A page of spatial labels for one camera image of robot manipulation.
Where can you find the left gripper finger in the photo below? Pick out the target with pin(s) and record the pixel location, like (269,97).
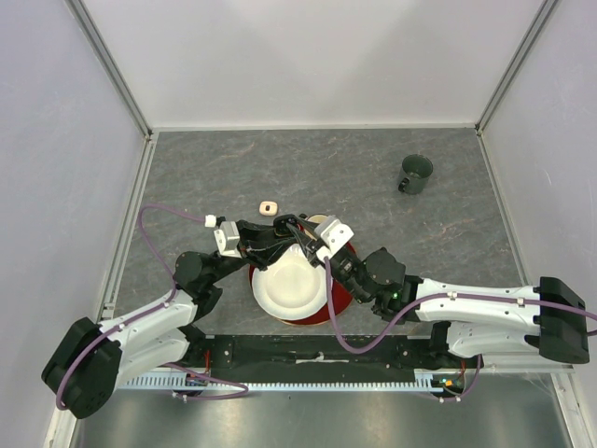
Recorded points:
(248,229)
(267,254)

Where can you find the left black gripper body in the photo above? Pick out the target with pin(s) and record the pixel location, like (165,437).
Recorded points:
(246,251)

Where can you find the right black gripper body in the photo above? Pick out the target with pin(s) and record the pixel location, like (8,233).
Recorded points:
(342,270)

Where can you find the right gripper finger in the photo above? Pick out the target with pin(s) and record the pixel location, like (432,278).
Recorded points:
(309,248)
(300,230)

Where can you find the black earbud charging case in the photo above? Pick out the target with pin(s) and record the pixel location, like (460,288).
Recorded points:
(284,225)

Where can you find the pink earbud charging case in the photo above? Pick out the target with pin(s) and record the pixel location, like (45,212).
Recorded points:
(268,208)

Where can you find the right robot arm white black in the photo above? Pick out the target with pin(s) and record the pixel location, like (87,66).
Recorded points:
(549,319)

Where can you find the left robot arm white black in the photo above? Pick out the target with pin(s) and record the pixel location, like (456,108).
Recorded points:
(93,359)

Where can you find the white ceramic plate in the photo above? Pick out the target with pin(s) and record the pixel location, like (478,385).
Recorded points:
(291,288)

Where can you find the dark green mug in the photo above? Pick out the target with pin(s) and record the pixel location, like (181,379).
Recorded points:
(414,174)

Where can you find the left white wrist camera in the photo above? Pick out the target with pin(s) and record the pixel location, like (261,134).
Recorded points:
(226,235)

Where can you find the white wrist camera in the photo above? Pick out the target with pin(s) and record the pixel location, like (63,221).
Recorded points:
(226,235)
(334,234)

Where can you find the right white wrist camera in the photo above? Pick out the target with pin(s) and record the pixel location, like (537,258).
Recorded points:
(334,234)

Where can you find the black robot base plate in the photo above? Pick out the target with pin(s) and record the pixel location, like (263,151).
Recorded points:
(318,359)

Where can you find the slotted cable duct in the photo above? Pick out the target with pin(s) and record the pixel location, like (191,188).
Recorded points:
(179,381)

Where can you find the left aluminium frame post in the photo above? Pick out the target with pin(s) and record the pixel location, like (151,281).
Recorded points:
(91,31)

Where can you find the aluminium frame post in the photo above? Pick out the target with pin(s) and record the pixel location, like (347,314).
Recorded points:
(91,31)
(515,64)

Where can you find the right aluminium frame post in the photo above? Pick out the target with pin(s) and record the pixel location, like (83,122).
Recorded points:
(515,64)

